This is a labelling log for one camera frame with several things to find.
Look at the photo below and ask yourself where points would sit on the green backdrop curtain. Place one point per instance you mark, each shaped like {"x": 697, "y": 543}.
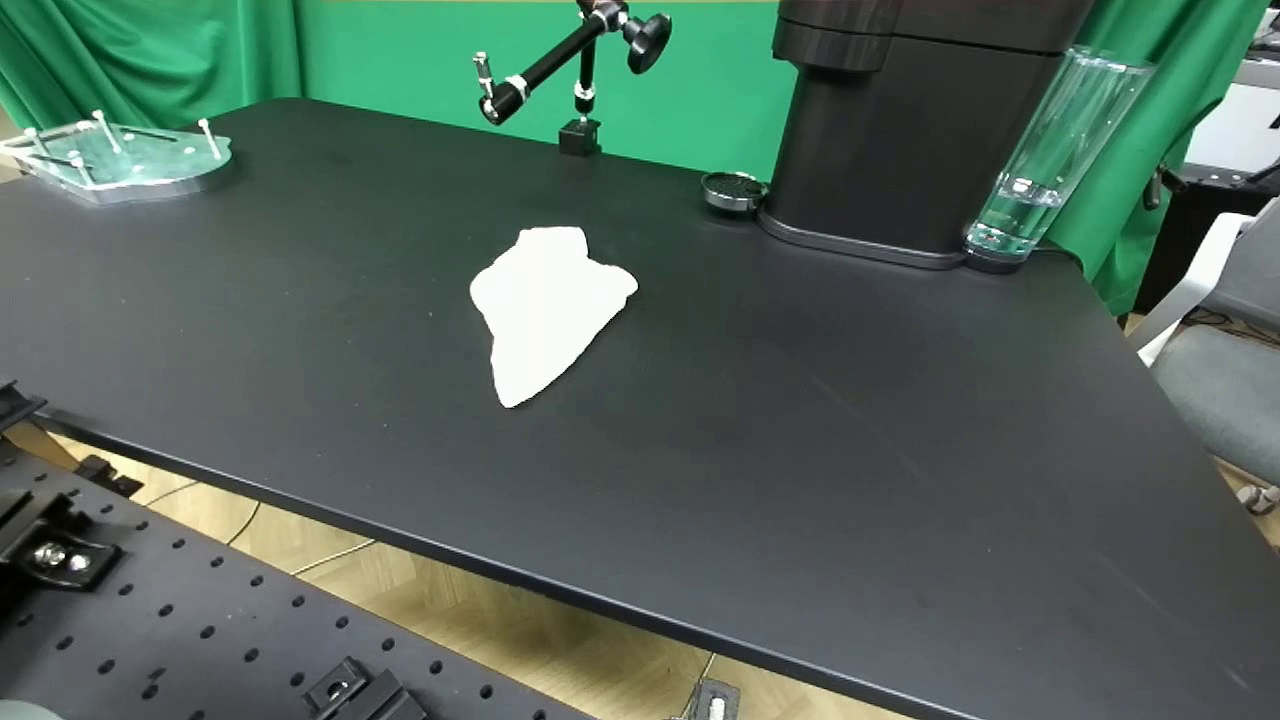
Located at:
{"x": 385, "y": 54}

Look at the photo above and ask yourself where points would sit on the white side table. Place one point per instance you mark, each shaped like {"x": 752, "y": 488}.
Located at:
{"x": 1241, "y": 126}

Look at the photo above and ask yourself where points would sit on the grey office chair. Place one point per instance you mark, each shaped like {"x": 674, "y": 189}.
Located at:
{"x": 1233, "y": 374}

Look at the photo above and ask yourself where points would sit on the black perforated breadboard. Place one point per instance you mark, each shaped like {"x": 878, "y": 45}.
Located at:
{"x": 175, "y": 625}

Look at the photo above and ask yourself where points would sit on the white cloth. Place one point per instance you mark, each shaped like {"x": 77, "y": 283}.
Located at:
{"x": 546, "y": 312}

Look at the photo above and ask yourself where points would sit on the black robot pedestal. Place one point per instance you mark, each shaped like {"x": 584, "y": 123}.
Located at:
{"x": 881, "y": 123}

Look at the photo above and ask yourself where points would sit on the small black round cap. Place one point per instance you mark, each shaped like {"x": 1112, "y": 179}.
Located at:
{"x": 731, "y": 195}

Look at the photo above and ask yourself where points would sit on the black articulated stand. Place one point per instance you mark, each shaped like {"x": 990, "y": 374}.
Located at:
{"x": 554, "y": 60}

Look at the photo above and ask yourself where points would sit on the grey rounded object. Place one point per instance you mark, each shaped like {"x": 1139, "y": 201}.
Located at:
{"x": 25, "y": 711}

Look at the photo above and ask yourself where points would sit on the black bracket with silver bolt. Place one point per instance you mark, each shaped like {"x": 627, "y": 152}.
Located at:
{"x": 61, "y": 553}

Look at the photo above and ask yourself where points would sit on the black clamp block on breadboard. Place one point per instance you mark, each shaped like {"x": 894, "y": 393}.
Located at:
{"x": 360, "y": 691}

